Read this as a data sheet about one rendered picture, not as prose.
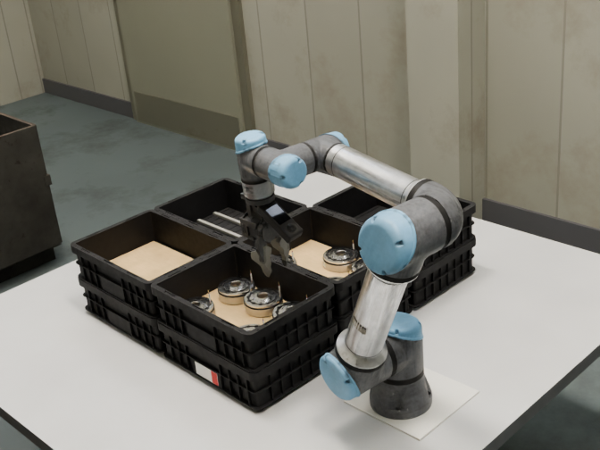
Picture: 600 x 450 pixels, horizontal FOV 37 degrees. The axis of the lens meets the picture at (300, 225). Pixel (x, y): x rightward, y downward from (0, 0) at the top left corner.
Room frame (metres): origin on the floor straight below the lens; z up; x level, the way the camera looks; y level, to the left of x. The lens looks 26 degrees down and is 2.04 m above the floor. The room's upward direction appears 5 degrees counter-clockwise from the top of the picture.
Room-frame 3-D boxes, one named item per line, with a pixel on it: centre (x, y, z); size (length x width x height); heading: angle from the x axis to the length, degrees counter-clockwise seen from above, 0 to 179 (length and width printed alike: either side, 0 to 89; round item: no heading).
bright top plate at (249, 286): (2.13, 0.19, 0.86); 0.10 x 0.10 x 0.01
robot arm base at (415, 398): (1.76, -0.20, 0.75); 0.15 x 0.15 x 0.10
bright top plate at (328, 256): (2.25, -0.11, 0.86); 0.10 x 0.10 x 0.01
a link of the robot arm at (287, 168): (1.87, 0.02, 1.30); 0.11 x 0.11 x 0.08; 37
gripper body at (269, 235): (1.96, 0.09, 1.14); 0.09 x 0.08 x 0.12; 42
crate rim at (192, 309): (2.00, 0.17, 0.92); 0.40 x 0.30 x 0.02; 42
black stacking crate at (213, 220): (2.50, 0.21, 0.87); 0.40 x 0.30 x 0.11; 42
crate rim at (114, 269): (2.30, 0.43, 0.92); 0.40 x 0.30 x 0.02; 42
